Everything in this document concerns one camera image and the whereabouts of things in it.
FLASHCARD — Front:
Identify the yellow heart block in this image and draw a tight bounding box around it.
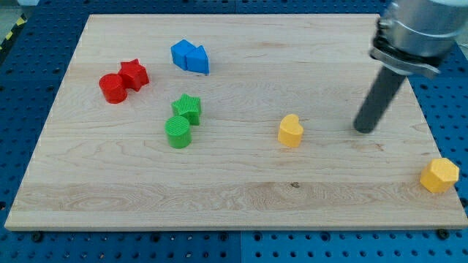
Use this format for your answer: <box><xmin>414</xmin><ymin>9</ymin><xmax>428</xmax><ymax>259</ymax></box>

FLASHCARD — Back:
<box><xmin>277</xmin><ymin>114</ymin><xmax>303</xmax><ymax>148</ymax></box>

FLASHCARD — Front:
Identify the wooden board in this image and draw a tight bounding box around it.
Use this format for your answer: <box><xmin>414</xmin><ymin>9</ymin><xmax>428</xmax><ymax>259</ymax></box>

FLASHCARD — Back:
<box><xmin>5</xmin><ymin>15</ymin><xmax>467</xmax><ymax>232</ymax></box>

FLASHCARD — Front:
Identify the red cylinder block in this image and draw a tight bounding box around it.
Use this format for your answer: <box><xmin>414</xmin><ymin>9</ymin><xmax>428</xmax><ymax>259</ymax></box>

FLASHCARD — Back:
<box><xmin>99</xmin><ymin>73</ymin><xmax>127</xmax><ymax>104</ymax></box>

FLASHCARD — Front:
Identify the yellow hexagon block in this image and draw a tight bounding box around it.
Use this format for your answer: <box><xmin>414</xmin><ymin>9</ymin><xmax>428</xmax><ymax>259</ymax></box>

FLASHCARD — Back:
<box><xmin>420</xmin><ymin>158</ymin><xmax>460</xmax><ymax>193</ymax></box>

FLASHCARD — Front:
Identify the blue cube block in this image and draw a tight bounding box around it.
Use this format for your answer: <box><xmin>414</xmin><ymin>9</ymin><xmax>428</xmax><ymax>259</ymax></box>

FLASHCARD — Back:
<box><xmin>170</xmin><ymin>39</ymin><xmax>196</xmax><ymax>70</ymax></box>

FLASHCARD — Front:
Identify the red star block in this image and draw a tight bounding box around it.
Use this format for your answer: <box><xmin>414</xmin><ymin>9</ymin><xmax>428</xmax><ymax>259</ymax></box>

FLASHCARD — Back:
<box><xmin>118</xmin><ymin>58</ymin><xmax>149</xmax><ymax>92</ymax></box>

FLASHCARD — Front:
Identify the green star block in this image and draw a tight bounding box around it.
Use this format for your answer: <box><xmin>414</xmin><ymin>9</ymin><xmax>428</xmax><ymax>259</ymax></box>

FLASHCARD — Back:
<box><xmin>171</xmin><ymin>94</ymin><xmax>202</xmax><ymax>126</ymax></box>

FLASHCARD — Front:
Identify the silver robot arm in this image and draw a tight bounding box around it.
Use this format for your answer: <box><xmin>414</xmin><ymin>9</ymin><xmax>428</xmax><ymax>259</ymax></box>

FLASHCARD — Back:
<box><xmin>353</xmin><ymin>0</ymin><xmax>467</xmax><ymax>134</ymax></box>

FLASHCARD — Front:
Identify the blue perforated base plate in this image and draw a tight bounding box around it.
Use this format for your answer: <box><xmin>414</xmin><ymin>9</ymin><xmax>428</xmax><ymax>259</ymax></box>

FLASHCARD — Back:
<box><xmin>1</xmin><ymin>0</ymin><xmax>467</xmax><ymax>262</ymax></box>

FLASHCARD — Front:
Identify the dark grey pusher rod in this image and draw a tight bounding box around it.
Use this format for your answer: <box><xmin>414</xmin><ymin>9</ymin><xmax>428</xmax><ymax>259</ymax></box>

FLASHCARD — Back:
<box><xmin>353</xmin><ymin>66</ymin><xmax>407</xmax><ymax>134</ymax></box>

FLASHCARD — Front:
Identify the green cylinder block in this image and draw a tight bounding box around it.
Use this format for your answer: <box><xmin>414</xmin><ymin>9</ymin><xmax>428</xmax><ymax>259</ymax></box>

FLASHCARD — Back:
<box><xmin>165</xmin><ymin>116</ymin><xmax>192</xmax><ymax>148</ymax></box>

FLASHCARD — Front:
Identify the blue triangle block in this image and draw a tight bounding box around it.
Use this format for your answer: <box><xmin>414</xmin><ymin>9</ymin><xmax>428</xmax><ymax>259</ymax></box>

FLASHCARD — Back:
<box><xmin>186</xmin><ymin>45</ymin><xmax>210</xmax><ymax>75</ymax></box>

